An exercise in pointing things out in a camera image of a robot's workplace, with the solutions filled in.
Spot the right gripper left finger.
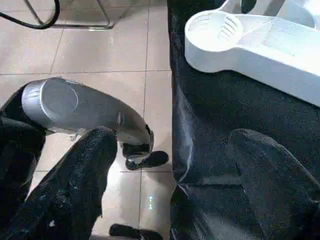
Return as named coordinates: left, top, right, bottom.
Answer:
left=0, top=126, right=118, bottom=240

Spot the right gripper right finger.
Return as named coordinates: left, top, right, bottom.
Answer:
left=226, top=128, right=320, bottom=240

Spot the white plastic table top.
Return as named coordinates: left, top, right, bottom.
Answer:
left=184, top=0, right=320, bottom=108

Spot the dark right robot foot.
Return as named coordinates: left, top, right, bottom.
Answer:
left=109, top=223, right=165, bottom=240

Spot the black rounded robot part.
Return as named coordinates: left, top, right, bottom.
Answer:
left=0, top=98, right=47, bottom=198

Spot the silver left robot leg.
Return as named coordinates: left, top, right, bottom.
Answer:
left=21, top=77, right=155, bottom=151

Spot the black metal table leg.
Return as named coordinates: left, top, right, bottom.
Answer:
left=23, top=0, right=141, bottom=31

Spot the black left camera cable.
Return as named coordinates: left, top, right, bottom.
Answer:
left=0, top=0, right=61, bottom=30

